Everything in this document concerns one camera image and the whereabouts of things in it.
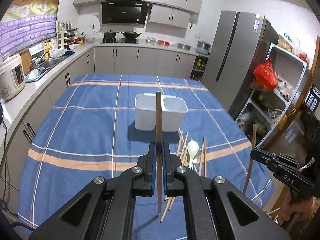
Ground wooden chopstick four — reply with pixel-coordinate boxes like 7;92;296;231
242;123;257;195

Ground cream plastic spoon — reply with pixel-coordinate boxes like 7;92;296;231
187;140;200;169

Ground wooden chopstick three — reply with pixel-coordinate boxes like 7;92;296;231
160;132;189;223

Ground wooden chopstick five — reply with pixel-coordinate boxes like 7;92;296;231
203;137;207;177

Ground wooden chopstick two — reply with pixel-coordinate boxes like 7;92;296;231
176;131;183;156

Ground wooden chopstick one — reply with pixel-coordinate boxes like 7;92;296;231
156;91;162;213

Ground wooden chopstick six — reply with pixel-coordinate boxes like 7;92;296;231
198;144;204;176

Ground kitchen sink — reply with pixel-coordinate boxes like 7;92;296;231
25;56;68;83

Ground person right hand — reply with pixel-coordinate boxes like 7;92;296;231
277;193;315;225

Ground metal storage rack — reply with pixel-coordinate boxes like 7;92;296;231
236;44;309;147

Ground blue plaid tablecloth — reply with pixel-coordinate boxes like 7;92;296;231
18;75;274;228

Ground red plastic bag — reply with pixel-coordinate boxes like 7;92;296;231
253;59;278;92

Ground white utensil holder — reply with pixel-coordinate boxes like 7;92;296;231
134;93;189;132

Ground grey lower cabinets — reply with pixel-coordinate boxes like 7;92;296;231
1;44;198;213

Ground grey refrigerator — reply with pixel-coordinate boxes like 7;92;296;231
201;11;278;119

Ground steel steamer pot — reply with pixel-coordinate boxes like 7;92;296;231
195;41;211;55

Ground white rice cooker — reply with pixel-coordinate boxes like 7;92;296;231
0;54;25;101

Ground wooden cutting board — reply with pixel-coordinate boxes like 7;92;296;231
20;50;32;74

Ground black cooking pot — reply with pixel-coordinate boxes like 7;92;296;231
103;29;118;43

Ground black wok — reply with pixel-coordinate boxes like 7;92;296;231
121;31;142;40

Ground black range hood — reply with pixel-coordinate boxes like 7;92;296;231
101;0;151;25

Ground wall mural poster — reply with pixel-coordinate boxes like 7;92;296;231
1;0;59;56

